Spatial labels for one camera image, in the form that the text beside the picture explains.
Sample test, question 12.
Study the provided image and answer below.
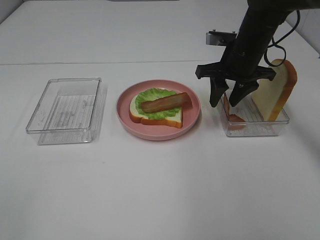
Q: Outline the pink round plate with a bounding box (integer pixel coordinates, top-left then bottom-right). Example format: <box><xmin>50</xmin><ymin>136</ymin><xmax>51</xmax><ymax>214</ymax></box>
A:
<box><xmin>116</xmin><ymin>79</ymin><xmax>201</xmax><ymax>141</ymax></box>

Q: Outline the clear left plastic tray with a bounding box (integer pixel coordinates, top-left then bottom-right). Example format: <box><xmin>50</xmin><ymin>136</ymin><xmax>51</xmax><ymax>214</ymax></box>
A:
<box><xmin>25</xmin><ymin>77</ymin><xmax>107</xmax><ymax>145</ymax></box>

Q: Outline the clear right plastic tray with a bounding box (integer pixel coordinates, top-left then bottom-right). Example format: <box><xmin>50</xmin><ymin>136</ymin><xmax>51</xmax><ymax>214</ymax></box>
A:
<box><xmin>216</xmin><ymin>80</ymin><xmax>290</xmax><ymax>137</ymax></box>

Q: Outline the clear plastic tray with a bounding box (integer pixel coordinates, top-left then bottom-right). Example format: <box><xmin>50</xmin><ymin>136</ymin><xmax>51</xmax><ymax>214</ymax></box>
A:
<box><xmin>25</xmin><ymin>77</ymin><xmax>107</xmax><ymax>145</ymax></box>
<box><xmin>216</xmin><ymin>80</ymin><xmax>290</xmax><ymax>137</ymax></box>

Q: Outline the tray bacon strip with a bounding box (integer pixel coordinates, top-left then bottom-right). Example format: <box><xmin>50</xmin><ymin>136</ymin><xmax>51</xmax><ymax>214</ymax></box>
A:
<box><xmin>223</xmin><ymin>93</ymin><xmax>245</xmax><ymax>131</ymax></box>
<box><xmin>140</xmin><ymin>92</ymin><xmax>192</xmax><ymax>113</ymax></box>

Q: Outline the green lettuce leaf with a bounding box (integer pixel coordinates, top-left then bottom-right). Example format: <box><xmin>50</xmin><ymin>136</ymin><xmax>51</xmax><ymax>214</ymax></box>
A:
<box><xmin>129</xmin><ymin>88</ymin><xmax>183</xmax><ymax>122</ymax></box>

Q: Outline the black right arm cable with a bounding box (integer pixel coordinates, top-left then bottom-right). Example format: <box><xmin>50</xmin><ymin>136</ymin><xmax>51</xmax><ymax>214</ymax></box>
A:
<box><xmin>262</xmin><ymin>9</ymin><xmax>301</xmax><ymax>67</ymax></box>

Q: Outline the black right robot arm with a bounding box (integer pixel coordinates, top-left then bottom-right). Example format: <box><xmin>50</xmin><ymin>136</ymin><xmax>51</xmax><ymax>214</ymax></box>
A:
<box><xmin>195</xmin><ymin>0</ymin><xmax>320</xmax><ymax>108</ymax></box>

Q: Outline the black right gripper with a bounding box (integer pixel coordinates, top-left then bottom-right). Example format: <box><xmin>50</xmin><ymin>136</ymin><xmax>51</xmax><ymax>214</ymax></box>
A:
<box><xmin>195</xmin><ymin>40</ymin><xmax>276</xmax><ymax>108</ymax></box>

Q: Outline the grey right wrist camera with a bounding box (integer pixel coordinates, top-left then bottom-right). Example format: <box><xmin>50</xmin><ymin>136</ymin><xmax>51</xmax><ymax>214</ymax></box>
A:
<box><xmin>205</xmin><ymin>29</ymin><xmax>237</xmax><ymax>46</ymax></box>

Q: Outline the tray bread slice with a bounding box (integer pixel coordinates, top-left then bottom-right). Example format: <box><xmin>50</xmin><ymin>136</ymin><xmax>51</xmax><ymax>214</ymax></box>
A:
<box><xmin>251</xmin><ymin>59</ymin><xmax>298</xmax><ymax>122</ymax></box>

